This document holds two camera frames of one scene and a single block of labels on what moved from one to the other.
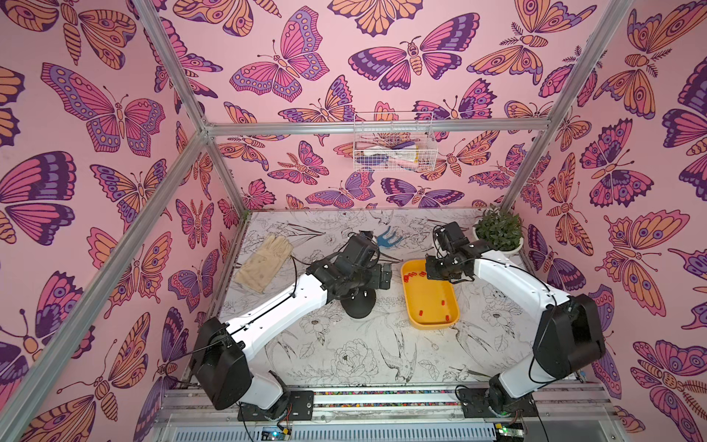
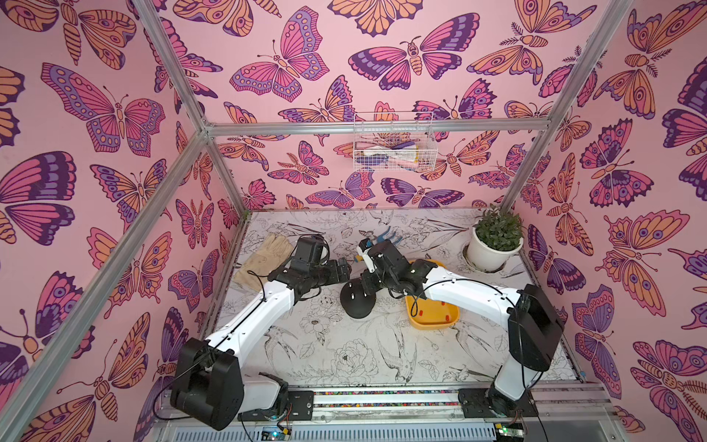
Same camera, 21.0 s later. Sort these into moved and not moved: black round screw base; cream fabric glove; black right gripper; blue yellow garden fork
Moved: black right gripper
Not moved: blue yellow garden fork; cream fabric glove; black round screw base
